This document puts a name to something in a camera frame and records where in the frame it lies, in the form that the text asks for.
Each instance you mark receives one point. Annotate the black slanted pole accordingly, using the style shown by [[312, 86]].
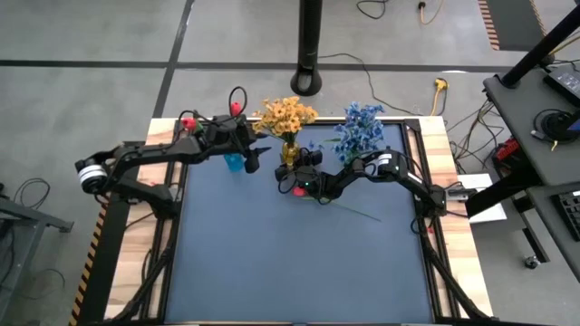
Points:
[[539, 47]]

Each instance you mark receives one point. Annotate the blue glass vase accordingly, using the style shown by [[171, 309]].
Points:
[[233, 163]]

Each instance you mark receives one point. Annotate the black beam with hazard stripes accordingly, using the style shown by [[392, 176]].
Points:
[[106, 253]]

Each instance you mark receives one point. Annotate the black aluminium table frame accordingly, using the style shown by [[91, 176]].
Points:
[[399, 122]]

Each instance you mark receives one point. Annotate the black mat with striped edge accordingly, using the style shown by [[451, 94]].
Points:
[[512, 22]]

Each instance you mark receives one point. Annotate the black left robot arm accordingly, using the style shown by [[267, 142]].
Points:
[[158, 151]]

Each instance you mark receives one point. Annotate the white paper sheet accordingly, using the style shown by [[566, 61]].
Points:
[[485, 213]]

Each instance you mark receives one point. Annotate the red artificial tulip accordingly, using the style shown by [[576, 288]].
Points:
[[299, 192], [189, 123], [235, 108]]

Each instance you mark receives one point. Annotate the black pole with round base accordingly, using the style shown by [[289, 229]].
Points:
[[309, 36]]

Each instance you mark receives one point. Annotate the blue screen device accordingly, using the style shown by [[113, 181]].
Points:
[[574, 124]]

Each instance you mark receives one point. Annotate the grey side table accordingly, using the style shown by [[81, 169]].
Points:
[[521, 117]]

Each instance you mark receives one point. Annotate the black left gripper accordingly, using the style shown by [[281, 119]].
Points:
[[226, 133]]

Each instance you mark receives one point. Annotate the red power strip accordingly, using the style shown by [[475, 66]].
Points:
[[507, 149]]

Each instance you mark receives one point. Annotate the yellow glass vase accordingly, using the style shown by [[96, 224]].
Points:
[[290, 151]]

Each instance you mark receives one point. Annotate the black caster wheel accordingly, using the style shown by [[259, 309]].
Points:
[[531, 261]]

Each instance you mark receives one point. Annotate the grey metal stand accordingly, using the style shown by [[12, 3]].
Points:
[[31, 216]]

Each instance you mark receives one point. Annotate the black electronic device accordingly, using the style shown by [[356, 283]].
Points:
[[564, 81]]

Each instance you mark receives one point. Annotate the black keyboard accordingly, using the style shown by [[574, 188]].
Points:
[[568, 215]]

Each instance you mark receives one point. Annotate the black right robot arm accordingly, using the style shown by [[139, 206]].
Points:
[[349, 179]]

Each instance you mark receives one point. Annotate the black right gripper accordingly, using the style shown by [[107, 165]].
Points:
[[303, 174]]

